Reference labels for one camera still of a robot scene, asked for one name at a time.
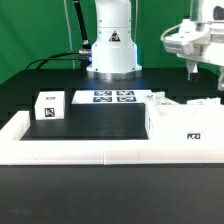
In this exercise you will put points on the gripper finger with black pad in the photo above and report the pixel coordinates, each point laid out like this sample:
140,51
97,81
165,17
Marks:
192,69
221,80

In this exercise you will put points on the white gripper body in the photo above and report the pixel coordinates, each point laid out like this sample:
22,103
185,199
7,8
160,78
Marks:
197,42

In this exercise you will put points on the white cabinet door panel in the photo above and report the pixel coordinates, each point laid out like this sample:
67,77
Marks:
158,98
205,101

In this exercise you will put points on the white cabinet body box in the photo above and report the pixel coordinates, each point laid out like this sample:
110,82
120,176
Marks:
184,122

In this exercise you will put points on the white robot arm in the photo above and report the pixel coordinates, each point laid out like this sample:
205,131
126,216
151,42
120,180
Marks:
114,53

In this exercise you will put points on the small white tagged cube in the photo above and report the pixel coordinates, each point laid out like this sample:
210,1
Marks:
50,105

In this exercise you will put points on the white U-shaped fence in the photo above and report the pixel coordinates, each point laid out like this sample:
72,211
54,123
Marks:
15,151

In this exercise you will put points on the flat white tag base plate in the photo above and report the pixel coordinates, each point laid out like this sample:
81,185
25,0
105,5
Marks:
110,96

